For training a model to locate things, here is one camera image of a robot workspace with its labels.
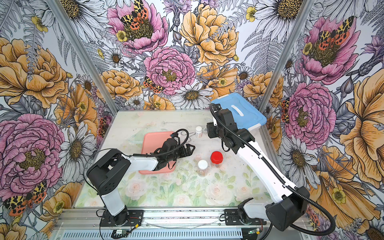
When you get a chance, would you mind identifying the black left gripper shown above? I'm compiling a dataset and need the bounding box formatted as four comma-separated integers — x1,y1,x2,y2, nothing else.
167,143,195,161

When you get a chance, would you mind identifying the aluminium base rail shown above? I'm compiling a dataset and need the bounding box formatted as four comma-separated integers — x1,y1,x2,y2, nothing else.
50,207,313,240

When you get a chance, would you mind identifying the blue lid storage box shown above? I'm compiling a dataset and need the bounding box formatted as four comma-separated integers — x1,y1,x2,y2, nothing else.
209,93,267,131

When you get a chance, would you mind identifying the aluminium corner post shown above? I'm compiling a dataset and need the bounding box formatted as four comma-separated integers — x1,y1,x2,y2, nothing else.
257,0,316,113
47,1,119,115

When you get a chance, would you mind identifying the red lid candy jar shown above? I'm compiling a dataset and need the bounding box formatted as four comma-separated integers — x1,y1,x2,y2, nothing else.
210,151,224,168

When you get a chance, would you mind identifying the white lid candy jar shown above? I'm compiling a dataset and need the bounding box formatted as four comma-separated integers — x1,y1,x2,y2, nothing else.
198,160,208,177

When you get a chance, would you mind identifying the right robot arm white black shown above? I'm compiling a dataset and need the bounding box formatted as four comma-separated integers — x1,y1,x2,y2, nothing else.
207,104,310,231

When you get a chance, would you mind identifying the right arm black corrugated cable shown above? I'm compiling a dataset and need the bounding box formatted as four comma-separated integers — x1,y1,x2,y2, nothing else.
209,103,336,237

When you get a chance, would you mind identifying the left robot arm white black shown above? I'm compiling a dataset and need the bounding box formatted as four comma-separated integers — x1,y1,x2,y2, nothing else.
86,138,196,226

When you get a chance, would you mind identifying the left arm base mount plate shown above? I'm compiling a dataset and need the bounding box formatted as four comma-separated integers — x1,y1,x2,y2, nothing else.
100,210,145,228

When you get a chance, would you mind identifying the aluminium corner post left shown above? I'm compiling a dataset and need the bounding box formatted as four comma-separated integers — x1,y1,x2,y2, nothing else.
47,1,119,115

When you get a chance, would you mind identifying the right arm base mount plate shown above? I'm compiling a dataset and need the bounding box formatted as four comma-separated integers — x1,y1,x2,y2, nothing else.
219,209,267,226

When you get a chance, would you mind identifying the aluminium corner post right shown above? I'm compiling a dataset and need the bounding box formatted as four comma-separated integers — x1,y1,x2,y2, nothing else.
257,0,316,113

